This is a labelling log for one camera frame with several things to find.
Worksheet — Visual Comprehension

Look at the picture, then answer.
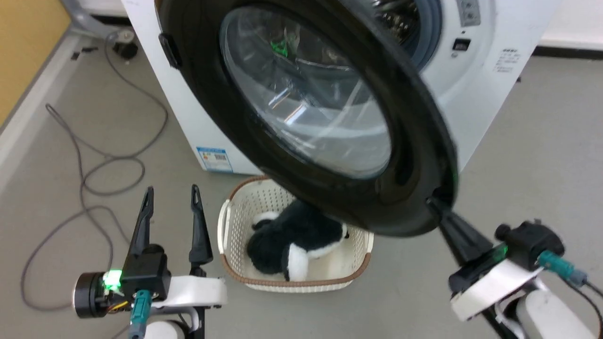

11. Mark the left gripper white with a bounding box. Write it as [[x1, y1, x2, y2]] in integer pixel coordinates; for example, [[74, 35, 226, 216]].
[[72, 185, 228, 318]]

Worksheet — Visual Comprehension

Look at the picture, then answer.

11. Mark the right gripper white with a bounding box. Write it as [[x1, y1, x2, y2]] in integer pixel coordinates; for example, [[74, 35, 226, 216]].
[[426, 196, 547, 323]]

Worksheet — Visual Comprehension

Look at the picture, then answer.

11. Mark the black round glass washer door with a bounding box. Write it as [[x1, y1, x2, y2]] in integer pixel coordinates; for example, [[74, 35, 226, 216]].
[[155, 0, 460, 238]]

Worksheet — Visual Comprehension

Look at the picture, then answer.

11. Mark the white front-load washing machine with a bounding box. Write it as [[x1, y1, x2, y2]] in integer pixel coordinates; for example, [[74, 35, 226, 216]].
[[120, 0, 563, 176]]

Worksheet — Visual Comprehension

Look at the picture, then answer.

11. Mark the cream plastic laundry basket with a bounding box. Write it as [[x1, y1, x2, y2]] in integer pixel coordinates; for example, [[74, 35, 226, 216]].
[[217, 176, 375, 293]]

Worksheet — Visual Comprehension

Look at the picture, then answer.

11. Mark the blue energy label sticker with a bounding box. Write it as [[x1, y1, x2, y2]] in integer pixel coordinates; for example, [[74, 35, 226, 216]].
[[196, 146, 234, 174]]

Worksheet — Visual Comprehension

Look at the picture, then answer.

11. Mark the black and white plush toy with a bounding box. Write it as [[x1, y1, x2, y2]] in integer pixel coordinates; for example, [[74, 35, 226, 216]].
[[246, 199, 350, 282]]

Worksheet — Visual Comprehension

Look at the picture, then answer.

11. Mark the small black floor fitting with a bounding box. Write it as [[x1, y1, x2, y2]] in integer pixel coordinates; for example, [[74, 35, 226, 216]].
[[113, 41, 139, 60]]

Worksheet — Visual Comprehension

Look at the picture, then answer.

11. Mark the left teal cable connector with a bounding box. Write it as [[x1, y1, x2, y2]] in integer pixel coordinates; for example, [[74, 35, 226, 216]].
[[129, 289, 153, 339]]

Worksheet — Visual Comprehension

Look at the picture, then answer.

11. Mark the teal cable connector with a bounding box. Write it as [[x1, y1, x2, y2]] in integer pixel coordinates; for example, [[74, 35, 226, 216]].
[[538, 250, 589, 286], [129, 289, 153, 339]]

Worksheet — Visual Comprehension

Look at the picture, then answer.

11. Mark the right teal cable connector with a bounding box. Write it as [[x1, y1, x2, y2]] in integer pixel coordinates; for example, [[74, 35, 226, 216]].
[[538, 250, 589, 286]]

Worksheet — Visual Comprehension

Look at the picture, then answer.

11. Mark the grey floor cable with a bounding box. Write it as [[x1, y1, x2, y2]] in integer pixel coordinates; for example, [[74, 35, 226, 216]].
[[20, 29, 169, 312]]

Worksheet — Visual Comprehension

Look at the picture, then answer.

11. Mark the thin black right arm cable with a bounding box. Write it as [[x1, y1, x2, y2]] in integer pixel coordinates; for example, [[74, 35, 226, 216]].
[[565, 279, 603, 339]]

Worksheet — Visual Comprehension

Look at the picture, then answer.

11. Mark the grey drain hose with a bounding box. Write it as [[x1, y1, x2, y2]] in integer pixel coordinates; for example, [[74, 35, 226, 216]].
[[60, 0, 135, 42]]

